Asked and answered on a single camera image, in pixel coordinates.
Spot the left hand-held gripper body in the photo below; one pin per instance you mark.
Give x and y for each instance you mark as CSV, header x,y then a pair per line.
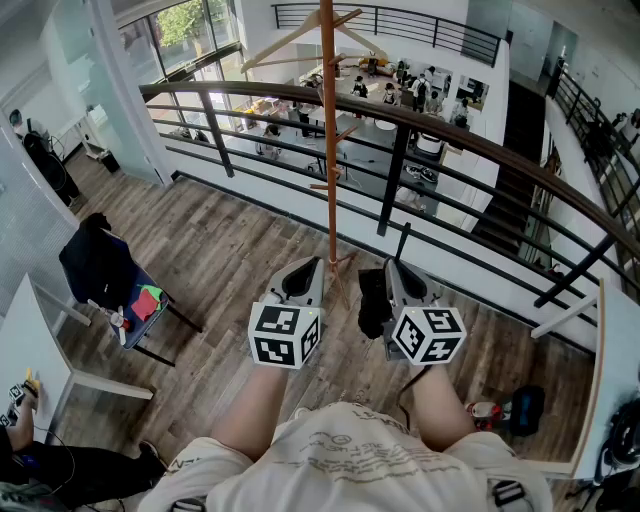
x,y
280,335

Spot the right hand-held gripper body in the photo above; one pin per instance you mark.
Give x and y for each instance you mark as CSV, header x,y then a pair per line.
x,y
425,335

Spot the black umbrella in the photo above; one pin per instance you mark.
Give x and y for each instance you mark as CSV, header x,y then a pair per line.
x,y
374,305

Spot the brown wooden coat rack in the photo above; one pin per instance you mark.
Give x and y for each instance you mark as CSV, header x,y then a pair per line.
x,y
328,150

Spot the person's left forearm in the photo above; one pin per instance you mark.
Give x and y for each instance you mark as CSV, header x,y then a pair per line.
x,y
250,410

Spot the person's right forearm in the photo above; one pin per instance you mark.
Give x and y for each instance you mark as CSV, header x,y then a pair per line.
x,y
442,410

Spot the red and white object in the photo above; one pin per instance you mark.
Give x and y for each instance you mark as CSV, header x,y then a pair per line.
x,y
484,415

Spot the black and blue bag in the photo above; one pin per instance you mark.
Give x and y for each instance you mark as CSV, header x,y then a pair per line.
x,y
527,410

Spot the green cloth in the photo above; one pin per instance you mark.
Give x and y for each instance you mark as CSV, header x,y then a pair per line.
x,y
156,292

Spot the blue chair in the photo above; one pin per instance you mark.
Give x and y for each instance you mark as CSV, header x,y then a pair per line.
x,y
145,330

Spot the red cloth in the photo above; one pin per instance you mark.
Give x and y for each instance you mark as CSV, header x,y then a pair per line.
x,y
145,306

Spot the person's white printed t-shirt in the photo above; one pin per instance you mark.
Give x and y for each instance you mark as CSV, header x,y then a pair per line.
x,y
350,465

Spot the small white fan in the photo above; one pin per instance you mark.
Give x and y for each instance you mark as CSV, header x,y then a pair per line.
x,y
119,320

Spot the black railing with wooden handrail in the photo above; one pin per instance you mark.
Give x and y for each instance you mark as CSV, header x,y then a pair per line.
x,y
395,170

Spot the white table with wooden edge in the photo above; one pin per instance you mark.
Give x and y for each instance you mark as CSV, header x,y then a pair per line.
x,y
612,360

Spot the dark staircase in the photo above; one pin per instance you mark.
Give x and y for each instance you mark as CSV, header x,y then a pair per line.
x,y
515,165

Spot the black jacket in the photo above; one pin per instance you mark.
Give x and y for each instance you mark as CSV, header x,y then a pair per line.
x,y
97,260

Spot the black headset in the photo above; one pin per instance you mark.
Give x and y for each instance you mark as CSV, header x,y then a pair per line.
x,y
625,440

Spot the black waste bin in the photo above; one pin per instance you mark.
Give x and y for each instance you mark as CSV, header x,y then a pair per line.
x,y
111,161

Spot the group of people downstairs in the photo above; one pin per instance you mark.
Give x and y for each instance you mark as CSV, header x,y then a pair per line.
x,y
422,92

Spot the yellow tool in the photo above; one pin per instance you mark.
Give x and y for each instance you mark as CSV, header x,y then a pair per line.
x,y
32,385

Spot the black walkway railing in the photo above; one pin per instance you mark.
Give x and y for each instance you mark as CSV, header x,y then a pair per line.
x,y
600,135

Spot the wooden clothes hanger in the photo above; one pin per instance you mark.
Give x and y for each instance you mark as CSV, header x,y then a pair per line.
x,y
280,44

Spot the black balcony railing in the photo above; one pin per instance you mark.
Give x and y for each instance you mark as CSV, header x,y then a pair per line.
x,y
440,35

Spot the large glass window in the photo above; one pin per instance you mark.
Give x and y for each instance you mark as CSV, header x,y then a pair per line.
x,y
185,40

